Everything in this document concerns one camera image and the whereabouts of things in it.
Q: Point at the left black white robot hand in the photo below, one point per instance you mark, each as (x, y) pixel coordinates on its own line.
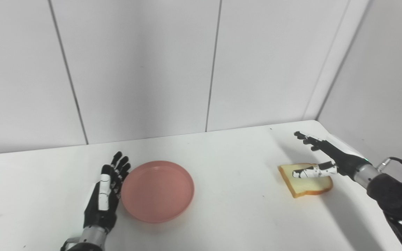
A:
(105, 195)

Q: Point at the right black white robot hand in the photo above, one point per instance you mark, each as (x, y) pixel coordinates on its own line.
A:
(326, 158)

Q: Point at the slice of white bread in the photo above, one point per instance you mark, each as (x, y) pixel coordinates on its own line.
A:
(305, 181)

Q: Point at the pink round plate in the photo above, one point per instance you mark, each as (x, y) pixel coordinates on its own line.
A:
(157, 191)

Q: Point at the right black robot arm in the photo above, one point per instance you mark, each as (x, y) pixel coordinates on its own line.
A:
(393, 198)

